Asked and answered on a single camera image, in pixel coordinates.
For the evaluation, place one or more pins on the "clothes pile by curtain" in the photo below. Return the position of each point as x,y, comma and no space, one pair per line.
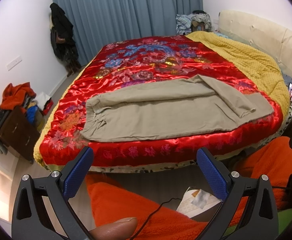
197,21

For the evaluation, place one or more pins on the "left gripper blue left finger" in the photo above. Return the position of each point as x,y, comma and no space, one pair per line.
73,174

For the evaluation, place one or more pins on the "white papers on floor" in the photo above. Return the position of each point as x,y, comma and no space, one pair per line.
196,201

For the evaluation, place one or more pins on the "smartphone on bed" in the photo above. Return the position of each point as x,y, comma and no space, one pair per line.
290,91

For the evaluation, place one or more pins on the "blue-grey window curtain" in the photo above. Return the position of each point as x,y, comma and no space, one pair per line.
100,22

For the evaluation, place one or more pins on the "red floral satin quilt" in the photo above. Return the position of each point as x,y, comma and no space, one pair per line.
145,60

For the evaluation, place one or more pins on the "yellow knitted blanket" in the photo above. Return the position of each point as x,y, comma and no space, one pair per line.
258,66

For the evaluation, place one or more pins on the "cream upholstered headboard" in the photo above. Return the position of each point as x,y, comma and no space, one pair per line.
262,34

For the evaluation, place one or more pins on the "orange garment on nightstand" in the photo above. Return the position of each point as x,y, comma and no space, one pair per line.
14,96

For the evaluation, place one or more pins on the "red box on floor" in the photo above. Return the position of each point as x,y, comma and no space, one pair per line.
47,107

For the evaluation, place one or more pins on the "beige khaki pants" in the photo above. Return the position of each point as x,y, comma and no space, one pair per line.
170,109

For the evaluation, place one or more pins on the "white wall switch plate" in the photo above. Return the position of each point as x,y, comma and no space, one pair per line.
14,63

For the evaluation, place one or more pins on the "operator thumb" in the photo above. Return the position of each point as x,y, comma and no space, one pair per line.
118,230

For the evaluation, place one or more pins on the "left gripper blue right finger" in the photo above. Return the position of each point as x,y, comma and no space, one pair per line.
215,172

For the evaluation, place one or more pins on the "black coats on wall hook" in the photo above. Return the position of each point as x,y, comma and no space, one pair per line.
61,37

